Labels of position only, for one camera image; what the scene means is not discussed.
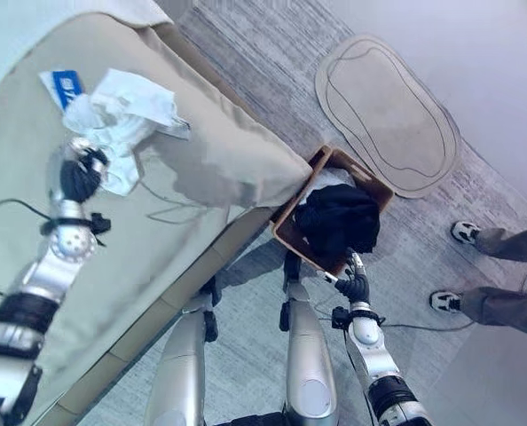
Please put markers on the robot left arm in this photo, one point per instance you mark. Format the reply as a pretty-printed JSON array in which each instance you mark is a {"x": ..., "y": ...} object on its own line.
[{"x": 68, "y": 245}]

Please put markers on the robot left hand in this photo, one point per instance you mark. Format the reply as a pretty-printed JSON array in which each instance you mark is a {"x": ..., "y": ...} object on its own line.
[{"x": 75, "y": 177}]

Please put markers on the black garment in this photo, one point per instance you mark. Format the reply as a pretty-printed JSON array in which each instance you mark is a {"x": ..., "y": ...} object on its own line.
[{"x": 339, "y": 217}]

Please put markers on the brown rectangular basket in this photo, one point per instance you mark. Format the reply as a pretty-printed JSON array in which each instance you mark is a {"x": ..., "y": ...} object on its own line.
[{"x": 372, "y": 183}]

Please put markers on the person's leg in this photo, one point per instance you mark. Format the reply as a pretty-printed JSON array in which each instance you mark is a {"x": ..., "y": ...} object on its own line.
[
  {"x": 507, "y": 304},
  {"x": 512, "y": 244}
]

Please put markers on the white bed sheet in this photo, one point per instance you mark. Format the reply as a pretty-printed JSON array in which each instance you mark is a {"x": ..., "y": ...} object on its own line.
[{"x": 15, "y": 26}]

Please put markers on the robot leg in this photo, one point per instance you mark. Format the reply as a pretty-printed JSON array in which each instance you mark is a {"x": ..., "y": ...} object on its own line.
[
  {"x": 179, "y": 355},
  {"x": 303, "y": 341}
]

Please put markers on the robot right leg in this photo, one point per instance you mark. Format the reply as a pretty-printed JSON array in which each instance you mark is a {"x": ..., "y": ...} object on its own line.
[{"x": 303, "y": 341}]

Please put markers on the white cloth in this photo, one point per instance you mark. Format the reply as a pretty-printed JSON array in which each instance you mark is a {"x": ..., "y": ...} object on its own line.
[{"x": 330, "y": 179}]

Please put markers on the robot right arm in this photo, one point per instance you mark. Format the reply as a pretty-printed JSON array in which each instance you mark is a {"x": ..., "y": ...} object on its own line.
[{"x": 366, "y": 333}]

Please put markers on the person's left leg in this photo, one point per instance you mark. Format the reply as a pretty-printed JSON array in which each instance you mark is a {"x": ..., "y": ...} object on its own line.
[{"x": 507, "y": 304}]

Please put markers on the person's right leg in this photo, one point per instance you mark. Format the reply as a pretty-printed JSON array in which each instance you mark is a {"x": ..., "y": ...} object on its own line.
[{"x": 512, "y": 244}]

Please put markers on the grey striped carpet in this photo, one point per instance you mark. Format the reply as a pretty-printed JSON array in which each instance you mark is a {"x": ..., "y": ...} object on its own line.
[{"x": 263, "y": 66}]

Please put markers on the person's left shoe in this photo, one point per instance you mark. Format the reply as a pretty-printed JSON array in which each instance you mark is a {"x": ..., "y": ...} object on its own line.
[{"x": 444, "y": 302}]

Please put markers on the beige oval rug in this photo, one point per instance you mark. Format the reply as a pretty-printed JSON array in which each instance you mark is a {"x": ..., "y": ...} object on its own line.
[{"x": 387, "y": 115}]

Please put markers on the person's right shoe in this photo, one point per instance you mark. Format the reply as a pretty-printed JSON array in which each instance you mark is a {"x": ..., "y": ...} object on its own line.
[{"x": 464, "y": 231}]

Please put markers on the person's shoe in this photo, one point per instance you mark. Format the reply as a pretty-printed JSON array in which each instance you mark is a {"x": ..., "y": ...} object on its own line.
[
  {"x": 464, "y": 231},
  {"x": 444, "y": 302}
]

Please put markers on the robot left leg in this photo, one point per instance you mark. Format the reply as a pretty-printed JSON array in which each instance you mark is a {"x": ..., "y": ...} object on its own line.
[{"x": 179, "y": 355}]

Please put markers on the white garment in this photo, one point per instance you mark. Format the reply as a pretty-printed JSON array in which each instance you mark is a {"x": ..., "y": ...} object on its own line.
[{"x": 121, "y": 113}]

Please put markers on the white packet with blue print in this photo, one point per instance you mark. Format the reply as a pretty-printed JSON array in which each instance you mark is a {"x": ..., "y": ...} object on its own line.
[{"x": 64, "y": 84}]

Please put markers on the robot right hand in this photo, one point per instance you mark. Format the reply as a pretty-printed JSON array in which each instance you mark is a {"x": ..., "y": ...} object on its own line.
[{"x": 357, "y": 284}]

